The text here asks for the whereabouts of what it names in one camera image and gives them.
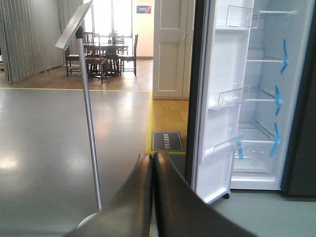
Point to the silver sign stand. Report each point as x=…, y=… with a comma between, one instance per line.
x=74, y=29

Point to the fridge door white inside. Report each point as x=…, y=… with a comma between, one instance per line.
x=220, y=46

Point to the blue wall sign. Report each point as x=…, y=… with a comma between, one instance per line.
x=143, y=9

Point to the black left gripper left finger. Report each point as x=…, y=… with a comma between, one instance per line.
x=128, y=213

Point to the clear upper door bin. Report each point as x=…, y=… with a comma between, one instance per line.
x=242, y=17

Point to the dark wooden chair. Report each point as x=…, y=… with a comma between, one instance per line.
x=88, y=39
x=132, y=57

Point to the clear middle door bin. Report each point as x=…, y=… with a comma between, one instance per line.
x=224, y=99

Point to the grey folding curtain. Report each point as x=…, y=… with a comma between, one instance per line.
x=30, y=30

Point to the clear door bin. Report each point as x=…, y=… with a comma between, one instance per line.
x=225, y=147
x=242, y=17
x=224, y=99

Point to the dark floor sign sticker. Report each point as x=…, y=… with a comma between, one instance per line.
x=166, y=141

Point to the clear lower door bin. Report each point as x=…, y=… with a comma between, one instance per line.
x=225, y=147

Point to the blue tape middle shelf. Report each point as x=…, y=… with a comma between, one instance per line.
x=277, y=100

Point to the white panelled cabinet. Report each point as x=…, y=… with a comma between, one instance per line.
x=173, y=46

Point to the blue tape drawer left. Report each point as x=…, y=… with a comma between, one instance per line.
x=240, y=149

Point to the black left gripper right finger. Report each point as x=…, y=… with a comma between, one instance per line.
x=180, y=212

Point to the blue tape shelf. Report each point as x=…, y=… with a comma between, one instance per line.
x=276, y=141
x=285, y=57
x=277, y=100

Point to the blue tape top shelf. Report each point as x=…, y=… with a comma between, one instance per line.
x=285, y=57

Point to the dark wooden chair left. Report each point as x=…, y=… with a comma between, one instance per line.
x=88, y=39

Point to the dark grey fridge body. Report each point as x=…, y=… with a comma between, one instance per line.
x=294, y=170

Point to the dark wooden dining table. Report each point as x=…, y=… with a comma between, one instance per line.
x=104, y=57

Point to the dark wooden chair right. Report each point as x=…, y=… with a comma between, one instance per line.
x=132, y=57

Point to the blue tape lower shelf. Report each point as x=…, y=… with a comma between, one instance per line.
x=276, y=141

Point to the clear crisper drawer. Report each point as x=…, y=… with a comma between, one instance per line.
x=256, y=158

